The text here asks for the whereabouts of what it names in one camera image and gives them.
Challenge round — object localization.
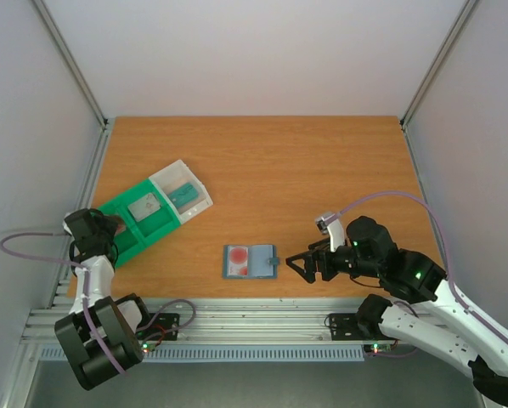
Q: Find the red white card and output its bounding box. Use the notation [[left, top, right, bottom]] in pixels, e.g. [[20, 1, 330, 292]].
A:
[[226, 246, 249, 278], [112, 216, 127, 235]]

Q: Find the teal card holder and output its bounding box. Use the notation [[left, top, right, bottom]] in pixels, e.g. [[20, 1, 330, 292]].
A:
[[222, 244, 280, 280]]

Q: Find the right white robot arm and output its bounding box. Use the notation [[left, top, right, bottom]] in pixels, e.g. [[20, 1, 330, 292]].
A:
[[285, 213, 508, 407]]

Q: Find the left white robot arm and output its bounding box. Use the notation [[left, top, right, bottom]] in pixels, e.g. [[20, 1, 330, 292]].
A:
[[54, 208, 154, 390]]

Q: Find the grey card in tray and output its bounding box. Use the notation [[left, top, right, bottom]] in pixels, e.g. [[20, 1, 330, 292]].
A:
[[127, 193, 161, 223]]

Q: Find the teal card in bin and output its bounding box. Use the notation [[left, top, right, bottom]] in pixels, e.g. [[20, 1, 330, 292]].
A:
[[168, 183, 199, 208]]

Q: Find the green plastic tray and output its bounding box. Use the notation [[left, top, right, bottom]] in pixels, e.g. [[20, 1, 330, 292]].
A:
[[98, 179, 181, 269]]

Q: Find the white translucent plastic bin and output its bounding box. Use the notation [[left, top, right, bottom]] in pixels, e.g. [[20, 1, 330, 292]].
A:
[[149, 160, 213, 224]]

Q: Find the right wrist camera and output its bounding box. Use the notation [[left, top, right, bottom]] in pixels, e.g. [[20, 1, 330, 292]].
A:
[[314, 212, 347, 252]]

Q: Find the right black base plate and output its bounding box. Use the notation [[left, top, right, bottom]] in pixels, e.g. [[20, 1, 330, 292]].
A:
[[324, 313, 393, 342]]

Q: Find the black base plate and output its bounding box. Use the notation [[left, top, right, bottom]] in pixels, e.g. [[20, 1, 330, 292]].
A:
[[324, 313, 393, 342], [136, 313, 180, 342]]

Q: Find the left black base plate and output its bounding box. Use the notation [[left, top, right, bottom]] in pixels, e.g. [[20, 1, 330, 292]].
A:
[[136, 313, 180, 342]]

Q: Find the aluminium front rail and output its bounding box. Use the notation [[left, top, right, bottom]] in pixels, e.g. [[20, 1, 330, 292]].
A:
[[20, 293, 365, 345]]

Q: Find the grey slotted cable duct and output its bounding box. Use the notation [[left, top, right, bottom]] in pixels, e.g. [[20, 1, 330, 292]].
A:
[[39, 344, 365, 363]]

